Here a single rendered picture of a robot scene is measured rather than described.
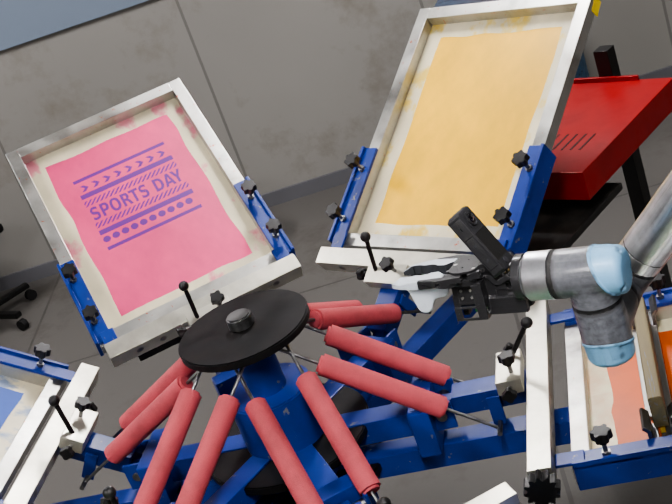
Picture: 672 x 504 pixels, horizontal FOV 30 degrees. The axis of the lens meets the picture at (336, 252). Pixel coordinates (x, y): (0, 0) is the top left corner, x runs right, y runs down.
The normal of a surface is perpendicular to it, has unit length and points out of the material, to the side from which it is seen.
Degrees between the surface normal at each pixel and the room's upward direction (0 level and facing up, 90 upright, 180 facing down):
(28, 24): 90
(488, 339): 0
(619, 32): 90
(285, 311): 0
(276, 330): 0
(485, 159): 32
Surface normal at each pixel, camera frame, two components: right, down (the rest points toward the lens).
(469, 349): -0.32, -0.85
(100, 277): -0.08, -0.57
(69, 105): 0.01, 0.44
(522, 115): -0.58, -0.45
